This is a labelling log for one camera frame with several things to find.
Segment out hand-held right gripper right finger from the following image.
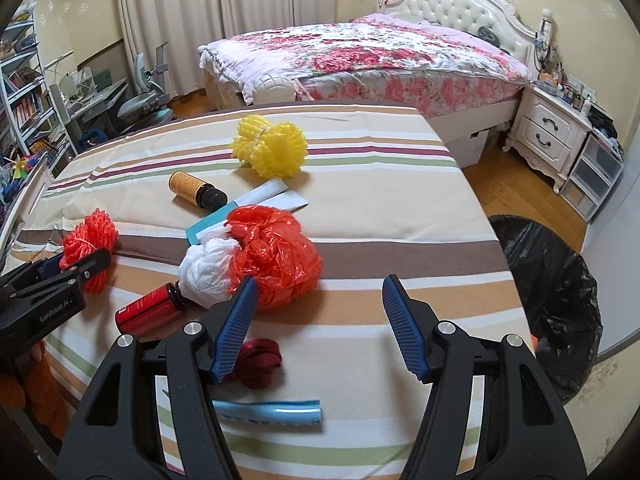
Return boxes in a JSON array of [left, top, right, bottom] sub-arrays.
[[381, 274, 588, 480]]

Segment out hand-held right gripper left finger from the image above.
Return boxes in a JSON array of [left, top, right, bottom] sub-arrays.
[[55, 275, 261, 480]]

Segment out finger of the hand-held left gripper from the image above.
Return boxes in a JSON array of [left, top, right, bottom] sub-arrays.
[[0, 258, 67, 295], [10, 248, 112, 302]]

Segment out red foam fruit net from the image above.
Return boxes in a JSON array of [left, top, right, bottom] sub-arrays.
[[60, 210, 120, 295]]

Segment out dark red ribbon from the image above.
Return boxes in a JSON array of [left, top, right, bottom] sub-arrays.
[[225, 338, 282, 390]]

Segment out small white tube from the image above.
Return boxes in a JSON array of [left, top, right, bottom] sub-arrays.
[[234, 178, 290, 209]]

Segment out black trash bag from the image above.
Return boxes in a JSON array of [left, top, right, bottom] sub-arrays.
[[487, 215, 603, 403]]

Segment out white plastic bag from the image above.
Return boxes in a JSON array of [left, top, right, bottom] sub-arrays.
[[178, 237, 241, 311]]

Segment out red bottle with black cap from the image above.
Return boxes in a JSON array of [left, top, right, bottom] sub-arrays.
[[115, 281, 191, 337]]

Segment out orange plastic bag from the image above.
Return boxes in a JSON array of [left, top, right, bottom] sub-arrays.
[[226, 205, 323, 311]]

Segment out light blue flattened tube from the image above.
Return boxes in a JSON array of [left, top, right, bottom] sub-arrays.
[[211, 399, 323, 432]]

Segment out pile of colourful toys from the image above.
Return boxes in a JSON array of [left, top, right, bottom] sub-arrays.
[[0, 155, 43, 203]]

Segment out teal and white tube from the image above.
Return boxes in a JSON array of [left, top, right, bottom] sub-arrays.
[[186, 199, 242, 247]]

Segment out striped bed sheet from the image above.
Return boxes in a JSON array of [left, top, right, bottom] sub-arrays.
[[0, 102, 538, 480]]

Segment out white flat packet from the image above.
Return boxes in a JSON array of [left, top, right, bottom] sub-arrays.
[[257, 191, 311, 212]]

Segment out amber bottle with orange label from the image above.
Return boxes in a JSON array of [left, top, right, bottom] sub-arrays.
[[168, 171, 228, 211]]

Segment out grey study desk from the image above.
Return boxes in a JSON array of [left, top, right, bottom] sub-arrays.
[[57, 77, 131, 136]]

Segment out white bookshelf with books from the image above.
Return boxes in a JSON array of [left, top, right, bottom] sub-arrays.
[[0, 2, 71, 161]]

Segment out yellow foam fruit net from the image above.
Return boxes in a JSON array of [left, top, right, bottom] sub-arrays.
[[230, 115, 308, 180]]

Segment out grey desk chair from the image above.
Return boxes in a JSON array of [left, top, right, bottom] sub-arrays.
[[117, 42, 178, 131]]

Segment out white storage box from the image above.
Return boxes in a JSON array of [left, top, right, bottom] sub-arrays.
[[445, 127, 493, 168]]

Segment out white nightstand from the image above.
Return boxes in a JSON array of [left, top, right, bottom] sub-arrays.
[[502, 82, 593, 193]]

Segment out plastic drawer unit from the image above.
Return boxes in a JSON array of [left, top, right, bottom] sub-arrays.
[[560, 132, 626, 221]]

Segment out floral quilt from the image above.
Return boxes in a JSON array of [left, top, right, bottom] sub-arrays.
[[199, 14, 533, 103]]

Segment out clutter of small bottles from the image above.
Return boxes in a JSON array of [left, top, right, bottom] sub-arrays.
[[537, 57, 598, 111]]

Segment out beige curtain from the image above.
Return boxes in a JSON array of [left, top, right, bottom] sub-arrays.
[[115, 0, 346, 106]]

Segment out white upholstered bed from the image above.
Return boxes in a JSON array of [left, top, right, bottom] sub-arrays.
[[200, 0, 538, 136]]

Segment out white wooden bed rail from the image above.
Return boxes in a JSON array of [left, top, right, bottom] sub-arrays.
[[0, 160, 56, 261]]

